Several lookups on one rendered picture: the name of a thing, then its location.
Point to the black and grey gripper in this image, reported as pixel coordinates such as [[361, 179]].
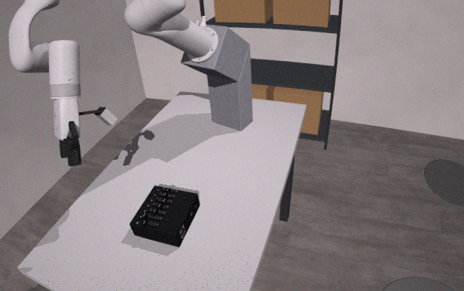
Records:
[[66, 119]]

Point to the black lighting desk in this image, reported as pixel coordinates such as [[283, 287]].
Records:
[[168, 220]]

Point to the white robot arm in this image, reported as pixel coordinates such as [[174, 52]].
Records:
[[146, 17]]

